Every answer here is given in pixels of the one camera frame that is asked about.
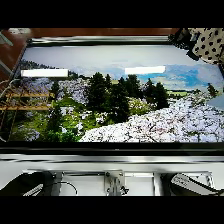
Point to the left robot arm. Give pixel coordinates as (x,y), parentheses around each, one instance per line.
(23,185)

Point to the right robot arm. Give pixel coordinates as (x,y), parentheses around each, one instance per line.
(193,185)

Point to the black garment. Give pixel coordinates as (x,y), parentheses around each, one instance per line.
(181,38)

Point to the white black-dotted garment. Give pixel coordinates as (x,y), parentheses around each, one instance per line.
(210,45)

